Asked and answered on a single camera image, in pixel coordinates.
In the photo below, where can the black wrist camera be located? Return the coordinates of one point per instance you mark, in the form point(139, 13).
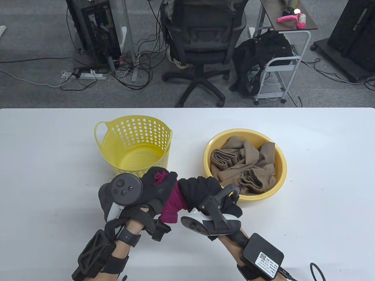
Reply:
point(159, 231)

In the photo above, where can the white cart with brown top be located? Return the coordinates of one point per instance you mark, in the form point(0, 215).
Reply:
point(274, 13)

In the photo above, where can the white power strip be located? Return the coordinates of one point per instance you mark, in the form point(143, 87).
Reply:
point(88, 75)

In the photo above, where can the yellow plastic basin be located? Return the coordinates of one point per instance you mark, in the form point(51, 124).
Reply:
point(208, 152)

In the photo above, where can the black battery box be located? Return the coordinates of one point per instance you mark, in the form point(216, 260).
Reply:
point(260, 251)

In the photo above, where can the tan shorts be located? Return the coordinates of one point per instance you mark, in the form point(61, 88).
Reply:
point(249, 164)

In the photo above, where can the beige bag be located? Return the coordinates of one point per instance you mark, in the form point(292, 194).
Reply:
point(178, 63)

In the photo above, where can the black backpack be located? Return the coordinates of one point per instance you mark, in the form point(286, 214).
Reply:
point(263, 49)

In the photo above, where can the white desk foot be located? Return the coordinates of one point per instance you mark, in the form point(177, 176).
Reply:
point(2, 30)

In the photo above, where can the black wrist band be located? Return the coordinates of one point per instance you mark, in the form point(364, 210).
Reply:
point(129, 237)

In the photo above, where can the grey metal desk leg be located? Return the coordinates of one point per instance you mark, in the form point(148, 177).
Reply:
point(130, 44)

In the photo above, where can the pink handheld tool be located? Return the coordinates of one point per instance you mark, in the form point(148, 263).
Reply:
point(288, 18)

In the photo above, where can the person's left hand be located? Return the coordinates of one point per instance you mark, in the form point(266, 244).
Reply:
point(158, 199)

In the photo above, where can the black computer tower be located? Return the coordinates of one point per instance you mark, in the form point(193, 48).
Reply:
point(96, 29)

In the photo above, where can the black office chair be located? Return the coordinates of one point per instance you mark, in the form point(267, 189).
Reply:
point(202, 44)

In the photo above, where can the small black device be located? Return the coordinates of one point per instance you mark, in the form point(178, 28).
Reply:
point(288, 11)

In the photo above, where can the grey handheld controller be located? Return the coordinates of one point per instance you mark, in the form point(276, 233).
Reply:
point(126, 186)
point(196, 225)

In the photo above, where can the black wheeled cabinet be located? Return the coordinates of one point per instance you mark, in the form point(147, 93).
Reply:
point(351, 29)

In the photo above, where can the person's right forearm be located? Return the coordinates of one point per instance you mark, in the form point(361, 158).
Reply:
point(231, 251)

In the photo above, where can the person's right hand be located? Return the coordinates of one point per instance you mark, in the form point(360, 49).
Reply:
point(199, 190)

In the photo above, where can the person's left forearm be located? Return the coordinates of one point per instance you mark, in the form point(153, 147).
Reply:
point(122, 251)

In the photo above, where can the black forearm brace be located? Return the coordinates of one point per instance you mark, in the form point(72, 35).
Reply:
point(93, 254)

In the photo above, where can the maroon shorts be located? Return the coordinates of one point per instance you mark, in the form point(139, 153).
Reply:
point(175, 202)

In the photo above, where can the yellow perforated plastic basket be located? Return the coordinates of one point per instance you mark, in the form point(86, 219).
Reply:
point(131, 159)

